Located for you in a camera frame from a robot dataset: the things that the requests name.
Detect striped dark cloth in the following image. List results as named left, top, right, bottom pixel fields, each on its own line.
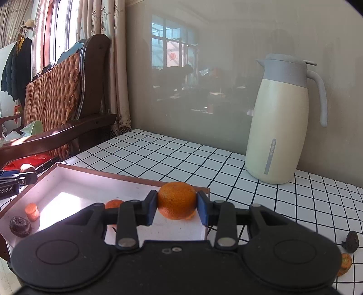
left=35, top=157, right=61, bottom=174

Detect dark wrinkled fruit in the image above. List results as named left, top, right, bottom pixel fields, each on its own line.
left=9, top=216, right=32, bottom=237
left=341, top=231, right=359, bottom=253

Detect red plastic bag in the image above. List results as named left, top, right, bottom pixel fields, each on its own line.
left=6, top=155, right=53, bottom=171

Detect white grid tablecloth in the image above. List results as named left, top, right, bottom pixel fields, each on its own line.
left=65, top=129, right=363, bottom=293

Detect cream thermos jug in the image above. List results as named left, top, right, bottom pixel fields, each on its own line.
left=245, top=54, right=328, bottom=185

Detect light green cloth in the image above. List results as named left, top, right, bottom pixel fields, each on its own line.
left=21, top=120, right=44, bottom=138

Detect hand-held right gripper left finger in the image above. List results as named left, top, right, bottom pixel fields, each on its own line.
left=65, top=189, right=158, bottom=251

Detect orange carrot chunk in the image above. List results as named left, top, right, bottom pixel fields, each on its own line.
left=25, top=203, right=40, bottom=222
left=336, top=253, right=353, bottom=278

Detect beige embroidered curtain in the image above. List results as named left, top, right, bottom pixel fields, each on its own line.
left=72, top=0, right=131, bottom=134

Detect teal sofa cover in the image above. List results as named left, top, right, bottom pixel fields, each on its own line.
left=57, top=40, right=86, bottom=64

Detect hanging dark coats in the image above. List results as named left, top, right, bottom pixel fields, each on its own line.
left=1, top=37, right=33, bottom=105

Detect window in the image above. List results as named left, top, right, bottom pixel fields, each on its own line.
left=32, top=0, right=83, bottom=74

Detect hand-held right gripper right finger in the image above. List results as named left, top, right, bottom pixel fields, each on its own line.
left=196, top=190, right=290, bottom=252

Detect brown cardboard box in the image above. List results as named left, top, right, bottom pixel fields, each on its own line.
left=0, top=162, right=211, bottom=253

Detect wooden sofa with woven cushions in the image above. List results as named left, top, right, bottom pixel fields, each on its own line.
left=0, top=34, right=118, bottom=171

